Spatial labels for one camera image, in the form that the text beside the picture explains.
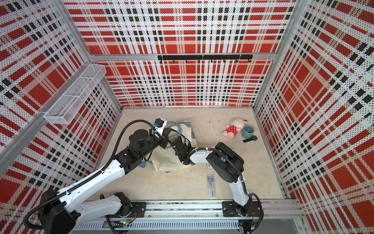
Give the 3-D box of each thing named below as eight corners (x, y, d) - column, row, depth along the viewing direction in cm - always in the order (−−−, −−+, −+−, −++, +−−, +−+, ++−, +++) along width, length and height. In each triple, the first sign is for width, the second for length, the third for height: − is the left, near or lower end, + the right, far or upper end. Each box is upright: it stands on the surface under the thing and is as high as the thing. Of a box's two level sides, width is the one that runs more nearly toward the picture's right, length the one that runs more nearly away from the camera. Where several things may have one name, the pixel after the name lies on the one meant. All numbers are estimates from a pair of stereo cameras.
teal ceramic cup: (242, 138, 104) (245, 133, 98) (240, 131, 108) (243, 125, 102) (252, 138, 104) (255, 132, 98) (250, 131, 108) (253, 125, 102)
